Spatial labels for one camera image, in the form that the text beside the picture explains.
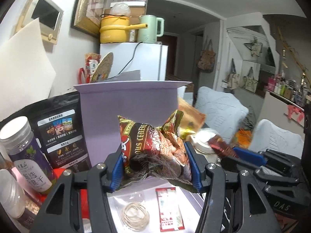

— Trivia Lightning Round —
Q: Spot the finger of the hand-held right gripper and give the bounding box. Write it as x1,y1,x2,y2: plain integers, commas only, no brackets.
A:
220,156,300,188
232,146,303,175

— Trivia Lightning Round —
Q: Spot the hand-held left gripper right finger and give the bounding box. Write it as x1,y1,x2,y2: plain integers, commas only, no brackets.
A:
183,141,280,233

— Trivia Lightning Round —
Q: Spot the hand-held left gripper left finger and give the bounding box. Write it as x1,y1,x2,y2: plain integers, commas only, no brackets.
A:
31,148,125,233

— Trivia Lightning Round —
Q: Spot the dark red foil packet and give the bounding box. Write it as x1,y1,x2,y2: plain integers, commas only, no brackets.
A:
209,134,240,160

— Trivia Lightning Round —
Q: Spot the brown cereal packet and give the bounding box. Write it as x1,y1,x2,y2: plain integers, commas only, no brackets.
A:
118,110,195,193

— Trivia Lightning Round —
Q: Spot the red white sachet packet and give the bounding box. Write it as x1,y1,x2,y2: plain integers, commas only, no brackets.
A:
155,187,186,231

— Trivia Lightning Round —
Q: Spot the cream cord coil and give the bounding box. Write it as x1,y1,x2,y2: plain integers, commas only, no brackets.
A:
108,187,159,232

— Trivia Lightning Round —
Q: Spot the lavender gift box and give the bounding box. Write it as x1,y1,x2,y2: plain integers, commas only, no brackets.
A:
73,70,207,233

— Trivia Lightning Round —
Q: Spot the large leaf pattern chair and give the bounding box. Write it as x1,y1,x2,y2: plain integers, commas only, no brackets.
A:
249,119,306,155

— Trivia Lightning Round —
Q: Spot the red canister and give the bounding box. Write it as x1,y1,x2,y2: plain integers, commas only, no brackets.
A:
52,167,91,224

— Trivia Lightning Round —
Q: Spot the orange snack bag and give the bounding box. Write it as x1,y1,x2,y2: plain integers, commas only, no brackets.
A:
177,97,207,137

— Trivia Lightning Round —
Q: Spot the small leaf pattern chair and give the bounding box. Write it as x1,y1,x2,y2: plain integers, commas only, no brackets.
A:
195,86,250,137

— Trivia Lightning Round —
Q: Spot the pink ribbon bow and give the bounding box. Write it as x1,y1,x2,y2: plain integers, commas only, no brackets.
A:
286,104,306,122

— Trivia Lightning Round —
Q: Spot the black coffee pouch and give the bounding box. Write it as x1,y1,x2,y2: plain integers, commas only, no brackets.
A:
31,91,92,173

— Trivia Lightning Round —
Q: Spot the white cardboard box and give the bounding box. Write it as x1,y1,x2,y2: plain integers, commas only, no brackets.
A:
177,83,195,103

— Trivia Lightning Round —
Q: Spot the row of cosmetic bottles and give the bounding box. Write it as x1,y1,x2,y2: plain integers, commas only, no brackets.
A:
266,70,311,105

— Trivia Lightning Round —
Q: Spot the cream tote bag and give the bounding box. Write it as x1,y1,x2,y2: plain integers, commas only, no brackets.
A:
227,58,240,89

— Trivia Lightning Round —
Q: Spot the purple label dried fruit jar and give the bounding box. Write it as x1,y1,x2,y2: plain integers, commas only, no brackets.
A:
0,116,56,195

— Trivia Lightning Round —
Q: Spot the round woven cork trivet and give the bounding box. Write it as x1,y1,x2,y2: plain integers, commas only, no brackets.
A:
91,53,114,83

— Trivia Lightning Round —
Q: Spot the brown tote bag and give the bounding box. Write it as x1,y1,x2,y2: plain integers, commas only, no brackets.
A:
197,37,217,73

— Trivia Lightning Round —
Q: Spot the red striped snack packet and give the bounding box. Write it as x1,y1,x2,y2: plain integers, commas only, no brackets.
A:
85,53,101,83

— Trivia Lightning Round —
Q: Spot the brown wooden door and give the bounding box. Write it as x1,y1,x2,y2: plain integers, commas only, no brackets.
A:
165,34,196,78

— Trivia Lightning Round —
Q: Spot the white fridge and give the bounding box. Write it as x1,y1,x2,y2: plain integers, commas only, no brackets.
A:
99,42,169,81

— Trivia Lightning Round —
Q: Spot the white foam board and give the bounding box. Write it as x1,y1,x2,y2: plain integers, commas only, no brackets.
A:
0,18,57,122

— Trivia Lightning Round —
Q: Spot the yellow cooking pot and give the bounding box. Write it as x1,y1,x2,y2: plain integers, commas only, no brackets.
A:
99,15,149,43

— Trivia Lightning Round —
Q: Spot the green electric kettle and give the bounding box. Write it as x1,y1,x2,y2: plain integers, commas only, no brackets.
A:
137,15,165,43

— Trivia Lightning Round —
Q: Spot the clear plastic bag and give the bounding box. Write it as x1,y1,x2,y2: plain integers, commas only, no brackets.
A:
110,2,132,17

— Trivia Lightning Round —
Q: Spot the gold framed picture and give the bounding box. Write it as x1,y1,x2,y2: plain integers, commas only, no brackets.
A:
70,0,109,38

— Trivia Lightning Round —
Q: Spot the black power cable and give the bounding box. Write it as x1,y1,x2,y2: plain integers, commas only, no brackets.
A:
114,42,161,78

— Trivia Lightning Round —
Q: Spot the beige wall intercom panel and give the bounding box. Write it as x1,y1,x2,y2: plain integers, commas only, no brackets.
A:
14,0,64,45

